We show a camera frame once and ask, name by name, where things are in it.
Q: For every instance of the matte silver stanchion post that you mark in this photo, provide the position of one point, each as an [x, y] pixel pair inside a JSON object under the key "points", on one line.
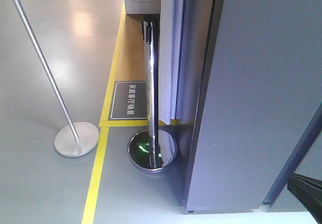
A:
{"points": [[77, 138]]}

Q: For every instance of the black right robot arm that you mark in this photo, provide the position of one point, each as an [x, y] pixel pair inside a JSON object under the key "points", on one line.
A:
{"points": [[308, 192]]}

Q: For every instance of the chrome polished stanchion post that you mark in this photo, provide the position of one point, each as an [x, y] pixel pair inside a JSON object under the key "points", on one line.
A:
{"points": [[154, 149]]}

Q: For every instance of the black floor sign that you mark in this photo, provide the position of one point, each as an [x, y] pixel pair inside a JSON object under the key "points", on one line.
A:
{"points": [[129, 101]]}

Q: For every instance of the fridge door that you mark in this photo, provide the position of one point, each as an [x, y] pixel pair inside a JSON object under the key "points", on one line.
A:
{"points": [[258, 115]]}

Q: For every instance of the white panelled cabinet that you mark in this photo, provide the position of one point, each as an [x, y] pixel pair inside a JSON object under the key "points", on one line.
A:
{"points": [[174, 16]]}

